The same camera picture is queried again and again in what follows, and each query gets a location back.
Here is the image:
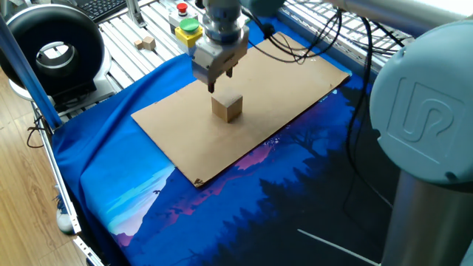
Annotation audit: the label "black ring-shaped device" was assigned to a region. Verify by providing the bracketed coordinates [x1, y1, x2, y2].
[0, 3, 115, 112]

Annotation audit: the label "large wooden cube block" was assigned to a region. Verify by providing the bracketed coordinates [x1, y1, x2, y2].
[211, 90, 244, 124]

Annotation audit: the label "small wooden cube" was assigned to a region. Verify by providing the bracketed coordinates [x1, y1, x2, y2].
[142, 35, 157, 52]

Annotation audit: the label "black cord loop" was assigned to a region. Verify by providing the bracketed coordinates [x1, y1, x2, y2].
[25, 114, 48, 149]

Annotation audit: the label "silver Schunk gripper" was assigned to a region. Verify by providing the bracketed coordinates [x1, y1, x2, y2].
[191, 25, 251, 94]

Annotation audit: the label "blue pole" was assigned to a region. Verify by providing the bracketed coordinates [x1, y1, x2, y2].
[0, 14, 63, 130]

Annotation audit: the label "thin black table cables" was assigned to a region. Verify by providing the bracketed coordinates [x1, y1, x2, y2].
[295, 0, 415, 56]

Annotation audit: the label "blue forest print cloth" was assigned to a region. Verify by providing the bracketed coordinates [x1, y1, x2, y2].
[51, 16, 402, 266]

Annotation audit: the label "yellow box green button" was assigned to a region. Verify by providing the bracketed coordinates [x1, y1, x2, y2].
[174, 17, 205, 57]

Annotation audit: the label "aluminium post with foot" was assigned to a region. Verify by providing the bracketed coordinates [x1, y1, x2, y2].
[124, 0, 148, 29]

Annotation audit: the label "white sneaker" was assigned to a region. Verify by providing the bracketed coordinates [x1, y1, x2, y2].
[55, 191, 77, 234]

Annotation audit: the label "aluminium table rail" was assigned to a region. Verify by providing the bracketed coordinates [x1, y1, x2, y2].
[276, 0, 381, 73]

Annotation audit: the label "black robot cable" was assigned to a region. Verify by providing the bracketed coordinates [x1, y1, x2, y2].
[242, 7, 395, 237]

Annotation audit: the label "black keyboard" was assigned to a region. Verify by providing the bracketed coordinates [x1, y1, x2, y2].
[72, 0, 129, 22]

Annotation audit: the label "silver side rail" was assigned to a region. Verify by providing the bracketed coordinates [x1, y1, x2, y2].
[31, 103, 104, 266]

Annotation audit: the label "white zip tie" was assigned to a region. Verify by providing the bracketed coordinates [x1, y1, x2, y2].
[297, 228, 381, 266]

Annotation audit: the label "brown cardboard sheet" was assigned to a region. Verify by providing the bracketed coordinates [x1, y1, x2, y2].
[131, 31, 351, 188]

